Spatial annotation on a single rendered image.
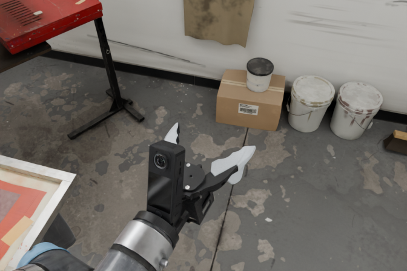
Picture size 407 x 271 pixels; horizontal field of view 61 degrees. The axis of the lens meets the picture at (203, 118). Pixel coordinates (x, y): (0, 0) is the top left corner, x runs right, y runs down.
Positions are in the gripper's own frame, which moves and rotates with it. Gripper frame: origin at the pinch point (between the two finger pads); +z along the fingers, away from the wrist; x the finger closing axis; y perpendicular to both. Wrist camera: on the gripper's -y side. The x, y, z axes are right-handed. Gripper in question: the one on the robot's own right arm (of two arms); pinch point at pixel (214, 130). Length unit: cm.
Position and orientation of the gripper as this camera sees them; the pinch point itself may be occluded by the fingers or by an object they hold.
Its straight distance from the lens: 60.4
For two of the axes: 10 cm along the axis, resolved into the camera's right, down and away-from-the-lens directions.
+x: 8.8, 2.5, -4.2
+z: 4.7, -6.4, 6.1
